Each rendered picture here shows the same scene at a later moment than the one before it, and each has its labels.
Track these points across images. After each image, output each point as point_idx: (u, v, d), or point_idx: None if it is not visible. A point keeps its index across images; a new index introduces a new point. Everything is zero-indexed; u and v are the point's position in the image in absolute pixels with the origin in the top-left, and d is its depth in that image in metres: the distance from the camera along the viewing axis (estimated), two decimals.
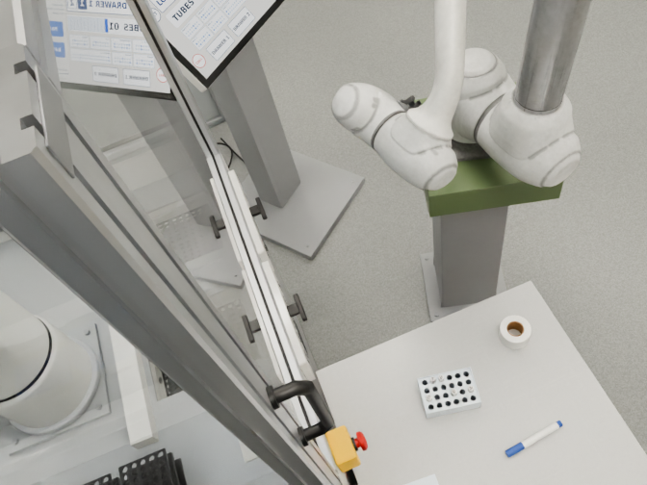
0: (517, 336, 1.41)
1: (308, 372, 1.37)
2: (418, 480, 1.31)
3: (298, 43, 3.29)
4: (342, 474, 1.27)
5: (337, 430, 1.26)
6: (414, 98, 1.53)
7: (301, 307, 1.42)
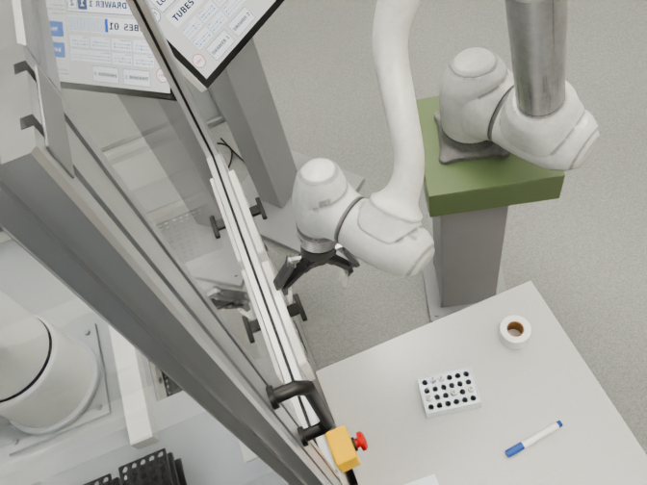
0: (517, 336, 1.41)
1: (308, 372, 1.37)
2: (418, 480, 1.31)
3: (298, 43, 3.29)
4: (342, 474, 1.27)
5: (337, 430, 1.26)
6: (355, 266, 1.41)
7: (301, 307, 1.42)
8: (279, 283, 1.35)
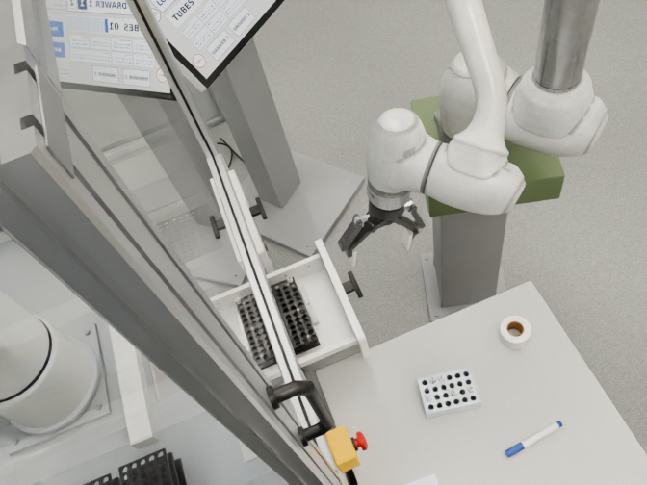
0: (517, 336, 1.41)
1: (365, 348, 1.38)
2: (418, 480, 1.31)
3: (298, 43, 3.29)
4: (342, 474, 1.27)
5: (337, 430, 1.26)
6: (421, 226, 1.38)
7: (356, 284, 1.43)
8: (346, 243, 1.32)
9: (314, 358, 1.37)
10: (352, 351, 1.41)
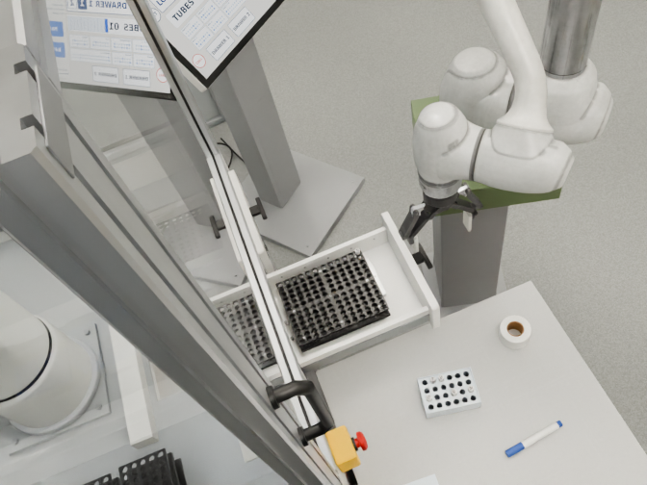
0: (517, 336, 1.41)
1: (437, 318, 1.39)
2: (418, 480, 1.31)
3: (298, 43, 3.29)
4: (342, 474, 1.27)
5: (337, 430, 1.26)
6: (478, 207, 1.40)
7: (426, 255, 1.43)
8: (405, 233, 1.37)
9: (386, 327, 1.38)
10: (423, 321, 1.42)
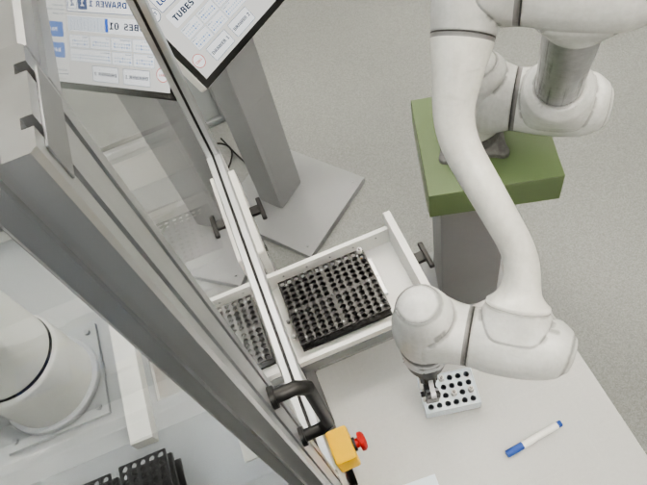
0: None
1: None
2: (418, 480, 1.31)
3: (298, 43, 3.29)
4: (342, 474, 1.27)
5: (337, 430, 1.26)
6: None
7: (427, 254, 1.43)
8: (438, 399, 1.23)
9: (388, 326, 1.38)
10: None
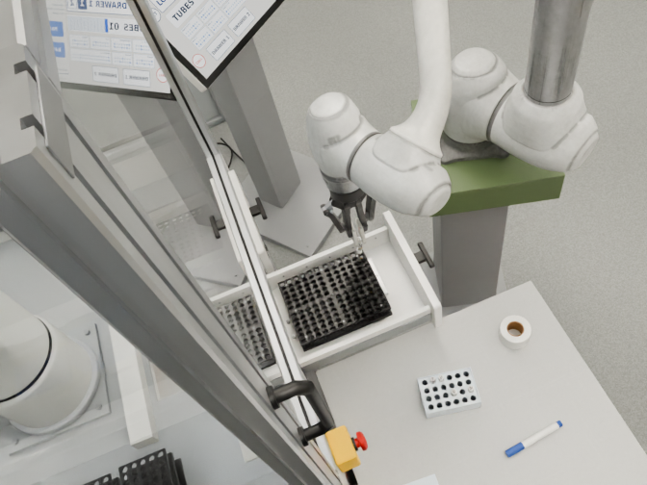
0: (517, 336, 1.41)
1: (439, 318, 1.39)
2: (418, 480, 1.31)
3: (298, 43, 3.29)
4: (342, 474, 1.27)
5: (337, 430, 1.26)
6: (370, 218, 1.36)
7: (427, 254, 1.43)
8: (336, 227, 1.35)
9: (388, 326, 1.38)
10: (425, 320, 1.42)
